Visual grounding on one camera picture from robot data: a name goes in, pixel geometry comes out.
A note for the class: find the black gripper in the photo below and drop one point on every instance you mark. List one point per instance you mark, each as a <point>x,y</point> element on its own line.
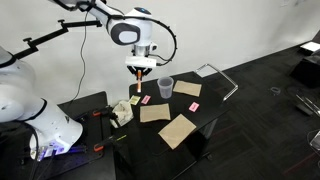
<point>140,68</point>

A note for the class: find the orange marker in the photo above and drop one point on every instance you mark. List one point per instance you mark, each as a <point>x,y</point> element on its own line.
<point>139,85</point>

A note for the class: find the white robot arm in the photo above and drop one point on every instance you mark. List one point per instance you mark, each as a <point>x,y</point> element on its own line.
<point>125,33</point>

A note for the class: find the clear plastic cup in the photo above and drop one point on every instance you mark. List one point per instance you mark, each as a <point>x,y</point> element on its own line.
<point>165,88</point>

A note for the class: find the pink sweetener packet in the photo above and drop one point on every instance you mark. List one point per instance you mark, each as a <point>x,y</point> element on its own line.
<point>145,99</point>
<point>193,106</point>

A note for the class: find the yellow-green packet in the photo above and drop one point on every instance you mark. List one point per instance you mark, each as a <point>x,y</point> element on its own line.
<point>134,100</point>

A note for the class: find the crumpled yellow-white wrapper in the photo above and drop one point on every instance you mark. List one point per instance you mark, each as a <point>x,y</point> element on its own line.
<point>122,113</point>

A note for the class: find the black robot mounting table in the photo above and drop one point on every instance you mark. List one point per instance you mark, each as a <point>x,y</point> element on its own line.
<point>100,166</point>

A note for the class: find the black box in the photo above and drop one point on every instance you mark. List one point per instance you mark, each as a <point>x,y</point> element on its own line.
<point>306,71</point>

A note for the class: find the flat white device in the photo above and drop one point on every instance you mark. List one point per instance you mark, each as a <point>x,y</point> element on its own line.
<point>311,46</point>

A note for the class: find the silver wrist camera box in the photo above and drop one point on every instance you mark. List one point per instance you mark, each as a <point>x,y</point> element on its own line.
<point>140,61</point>

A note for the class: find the black articulated camera boom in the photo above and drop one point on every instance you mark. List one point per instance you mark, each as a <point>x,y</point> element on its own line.
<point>50,37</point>

